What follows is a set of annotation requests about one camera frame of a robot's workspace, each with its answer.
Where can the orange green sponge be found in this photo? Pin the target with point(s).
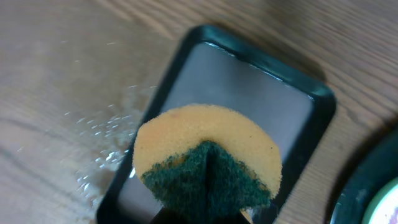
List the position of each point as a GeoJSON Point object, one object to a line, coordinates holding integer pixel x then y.
{"type": "Point", "coordinates": [207, 162]}

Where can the round black tray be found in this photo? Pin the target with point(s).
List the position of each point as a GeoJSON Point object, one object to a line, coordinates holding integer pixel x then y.
{"type": "Point", "coordinates": [370, 169]}

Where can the black rectangular water tray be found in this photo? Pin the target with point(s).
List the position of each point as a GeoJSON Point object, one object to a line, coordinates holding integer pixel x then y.
{"type": "Point", "coordinates": [213, 67]}

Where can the pale green plate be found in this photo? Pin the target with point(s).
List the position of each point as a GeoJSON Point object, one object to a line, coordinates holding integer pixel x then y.
{"type": "Point", "coordinates": [382, 208]}

